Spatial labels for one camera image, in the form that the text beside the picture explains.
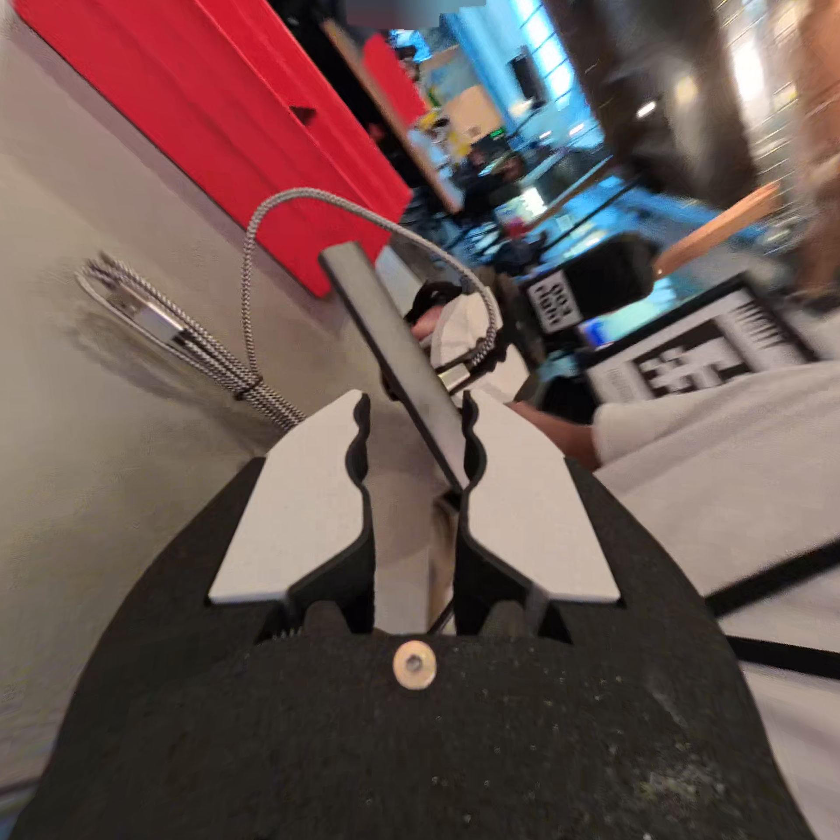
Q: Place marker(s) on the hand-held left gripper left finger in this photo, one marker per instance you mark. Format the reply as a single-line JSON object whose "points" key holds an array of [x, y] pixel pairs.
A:
{"points": [[289, 525]]}

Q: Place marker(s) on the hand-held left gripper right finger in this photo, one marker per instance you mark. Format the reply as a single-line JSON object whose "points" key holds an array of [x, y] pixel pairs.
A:
{"points": [[541, 525]]}

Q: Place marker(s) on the red plastic bin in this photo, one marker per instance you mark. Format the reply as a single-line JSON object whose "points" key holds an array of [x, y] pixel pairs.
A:
{"points": [[223, 118]]}

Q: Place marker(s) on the grey desk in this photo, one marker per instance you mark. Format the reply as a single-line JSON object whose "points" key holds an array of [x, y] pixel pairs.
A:
{"points": [[105, 433]]}

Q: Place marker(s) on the person's white shirt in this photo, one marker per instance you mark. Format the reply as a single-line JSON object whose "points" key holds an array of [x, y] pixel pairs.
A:
{"points": [[735, 473]]}

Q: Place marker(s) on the black divider in red bin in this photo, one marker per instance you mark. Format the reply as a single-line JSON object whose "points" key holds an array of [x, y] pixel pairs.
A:
{"points": [[305, 116]]}

